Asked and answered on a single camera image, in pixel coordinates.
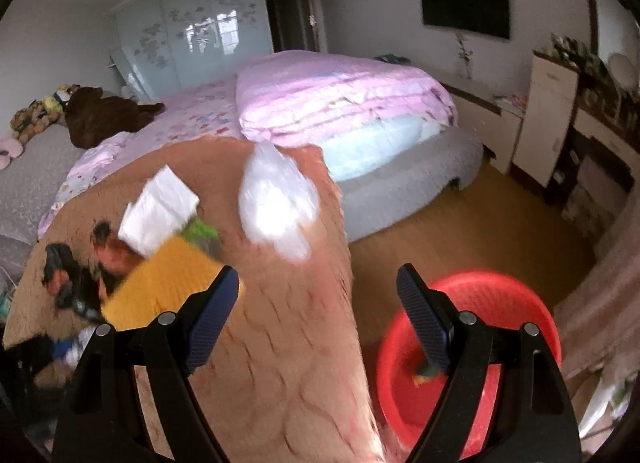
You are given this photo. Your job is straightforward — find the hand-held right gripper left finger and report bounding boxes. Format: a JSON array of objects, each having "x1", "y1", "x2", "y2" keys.
[{"x1": 52, "y1": 265, "x2": 240, "y2": 463}]

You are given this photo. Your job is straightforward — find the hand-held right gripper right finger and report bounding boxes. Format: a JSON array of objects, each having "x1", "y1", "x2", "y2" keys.
[{"x1": 396, "y1": 264, "x2": 583, "y2": 463}]

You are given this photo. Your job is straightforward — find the red plastic basket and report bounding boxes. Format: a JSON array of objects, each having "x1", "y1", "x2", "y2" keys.
[{"x1": 375, "y1": 270, "x2": 563, "y2": 463}]

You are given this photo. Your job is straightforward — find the white tissue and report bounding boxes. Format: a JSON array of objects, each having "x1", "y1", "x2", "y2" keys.
[{"x1": 118, "y1": 166, "x2": 201, "y2": 259}]

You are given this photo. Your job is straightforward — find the small green orange wrapper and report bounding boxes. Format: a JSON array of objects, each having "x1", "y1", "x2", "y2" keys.
[{"x1": 412, "y1": 363, "x2": 441, "y2": 387}]

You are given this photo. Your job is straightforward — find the yellow cloth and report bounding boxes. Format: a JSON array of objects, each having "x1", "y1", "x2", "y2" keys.
[{"x1": 102, "y1": 235, "x2": 241, "y2": 331}]

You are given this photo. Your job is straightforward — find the orange patterned blanket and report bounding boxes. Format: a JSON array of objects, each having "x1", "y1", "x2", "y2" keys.
[{"x1": 2, "y1": 136, "x2": 388, "y2": 463}]

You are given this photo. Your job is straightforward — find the green snack packet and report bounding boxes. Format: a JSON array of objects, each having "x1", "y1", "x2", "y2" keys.
[{"x1": 182, "y1": 217, "x2": 223, "y2": 259}]

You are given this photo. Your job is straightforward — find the crumpled white plastic bag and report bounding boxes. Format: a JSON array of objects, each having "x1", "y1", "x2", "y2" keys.
[{"x1": 239, "y1": 142, "x2": 321, "y2": 262}]

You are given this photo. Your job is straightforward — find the grey round bed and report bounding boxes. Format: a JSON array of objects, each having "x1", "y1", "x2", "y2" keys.
[{"x1": 0, "y1": 50, "x2": 485, "y2": 264}]

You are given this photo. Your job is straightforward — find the black orange plush toy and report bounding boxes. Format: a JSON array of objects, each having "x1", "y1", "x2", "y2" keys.
[{"x1": 42, "y1": 220, "x2": 151, "y2": 329}]

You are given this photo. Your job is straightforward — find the pale curtain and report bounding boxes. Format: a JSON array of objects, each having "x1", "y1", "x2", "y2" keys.
[{"x1": 552, "y1": 203, "x2": 640, "y2": 384}]

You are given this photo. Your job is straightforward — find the light blue folded quilt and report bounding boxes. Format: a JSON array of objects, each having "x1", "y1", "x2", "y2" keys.
[{"x1": 320, "y1": 116, "x2": 443, "y2": 181}]

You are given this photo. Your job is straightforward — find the storage boxes under dresser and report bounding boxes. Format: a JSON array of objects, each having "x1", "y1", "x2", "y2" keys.
[{"x1": 562, "y1": 158, "x2": 626, "y2": 239}]

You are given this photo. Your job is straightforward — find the pink floral bed sheet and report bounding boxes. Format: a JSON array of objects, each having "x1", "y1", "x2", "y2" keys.
[{"x1": 39, "y1": 76, "x2": 246, "y2": 239}]

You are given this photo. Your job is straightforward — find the low white cabinet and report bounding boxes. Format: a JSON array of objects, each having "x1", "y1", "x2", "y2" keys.
[{"x1": 440, "y1": 80, "x2": 526, "y2": 174}]

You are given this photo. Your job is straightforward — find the brown teddy bear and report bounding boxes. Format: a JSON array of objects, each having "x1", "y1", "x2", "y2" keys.
[{"x1": 64, "y1": 86, "x2": 166, "y2": 149}]

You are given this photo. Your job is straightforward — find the tall white cabinet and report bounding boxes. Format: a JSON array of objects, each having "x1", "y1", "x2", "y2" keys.
[{"x1": 512, "y1": 50, "x2": 581, "y2": 189}]

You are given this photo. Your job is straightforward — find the pink folded quilt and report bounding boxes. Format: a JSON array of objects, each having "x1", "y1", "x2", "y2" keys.
[{"x1": 235, "y1": 50, "x2": 458, "y2": 154}]

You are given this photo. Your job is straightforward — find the dark wooden dressing table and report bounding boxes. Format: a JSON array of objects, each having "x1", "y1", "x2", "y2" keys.
[{"x1": 545, "y1": 108, "x2": 640, "y2": 244}]

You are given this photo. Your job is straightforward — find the flower in vase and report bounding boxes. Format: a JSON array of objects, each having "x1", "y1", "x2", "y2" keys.
[{"x1": 455, "y1": 33, "x2": 474, "y2": 81}]

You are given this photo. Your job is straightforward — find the yellow green plush toys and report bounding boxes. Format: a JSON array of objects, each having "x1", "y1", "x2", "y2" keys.
[{"x1": 10, "y1": 84, "x2": 81, "y2": 144}]

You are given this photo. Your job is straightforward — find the glossy floral wardrobe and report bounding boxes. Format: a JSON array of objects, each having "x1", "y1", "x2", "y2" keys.
[{"x1": 109, "y1": 0, "x2": 275, "y2": 101}]

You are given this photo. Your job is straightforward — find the white dressing table with mirror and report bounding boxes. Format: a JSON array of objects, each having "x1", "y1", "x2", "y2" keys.
[{"x1": 550, "y1": 33, "x2": 640, "y2": 129}]

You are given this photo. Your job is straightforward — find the small round mirror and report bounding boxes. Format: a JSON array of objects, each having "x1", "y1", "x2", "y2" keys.
[{"x1": 607, "y1": 53, "x2": 634, "y2": 87}]

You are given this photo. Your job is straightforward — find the dark doorway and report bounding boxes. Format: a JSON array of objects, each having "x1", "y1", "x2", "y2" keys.
[{"x1": 260, "y1": 0, "x2": 328, "y2": 54}]

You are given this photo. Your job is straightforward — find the wooden framed mirror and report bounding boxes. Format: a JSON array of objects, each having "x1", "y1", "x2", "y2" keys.
[{"x1": 585, "y1": 0, "x2": 640, "y2": 89}]

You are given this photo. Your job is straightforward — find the black wall television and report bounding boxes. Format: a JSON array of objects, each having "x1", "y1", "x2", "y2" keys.
[{"x1": 418, "y1": 0, "x2": 511, "y2": 40}]

